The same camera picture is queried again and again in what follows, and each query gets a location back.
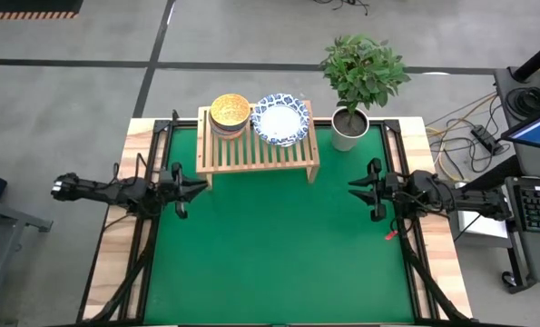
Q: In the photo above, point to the blue white paper bowl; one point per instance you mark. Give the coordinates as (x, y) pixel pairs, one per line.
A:
(281, 122)
(287, 145)

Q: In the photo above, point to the laptop with blue screen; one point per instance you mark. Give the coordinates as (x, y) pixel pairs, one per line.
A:
(539, 131)

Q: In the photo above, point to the green table mat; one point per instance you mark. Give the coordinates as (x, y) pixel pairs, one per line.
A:
(274, 250)

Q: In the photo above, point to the black pole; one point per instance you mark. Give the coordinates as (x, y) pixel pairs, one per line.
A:
(539, 56)

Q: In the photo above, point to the wooden slatted shelf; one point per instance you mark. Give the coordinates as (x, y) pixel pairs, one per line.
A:
(251, 159)

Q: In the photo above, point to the grey equipment cart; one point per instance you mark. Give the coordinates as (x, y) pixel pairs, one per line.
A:
(537, 254)

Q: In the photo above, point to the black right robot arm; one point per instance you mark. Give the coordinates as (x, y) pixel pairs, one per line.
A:
(455, 197)

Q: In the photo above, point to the orange ceramic bowl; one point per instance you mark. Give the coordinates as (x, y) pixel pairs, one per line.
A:
(228, 136)

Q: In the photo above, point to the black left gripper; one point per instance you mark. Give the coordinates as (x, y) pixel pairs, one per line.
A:
(167, 188)

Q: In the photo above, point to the small red tag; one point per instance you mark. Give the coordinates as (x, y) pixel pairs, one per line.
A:
(391, 235)

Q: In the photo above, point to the black power strip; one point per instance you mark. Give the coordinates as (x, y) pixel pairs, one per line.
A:
(485, 138)

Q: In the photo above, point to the black hazard striped mat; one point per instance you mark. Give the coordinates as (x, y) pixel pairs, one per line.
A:
(24, 5)

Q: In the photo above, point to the grey desk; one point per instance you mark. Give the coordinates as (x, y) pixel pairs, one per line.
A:
(2, 218)

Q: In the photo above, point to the green plant in white pot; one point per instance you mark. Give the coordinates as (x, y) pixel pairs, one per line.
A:
(360, 72)

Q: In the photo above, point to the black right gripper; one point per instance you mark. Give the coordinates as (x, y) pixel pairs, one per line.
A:
(383, 191)

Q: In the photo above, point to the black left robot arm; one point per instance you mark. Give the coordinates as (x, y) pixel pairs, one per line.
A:
(101, 191)

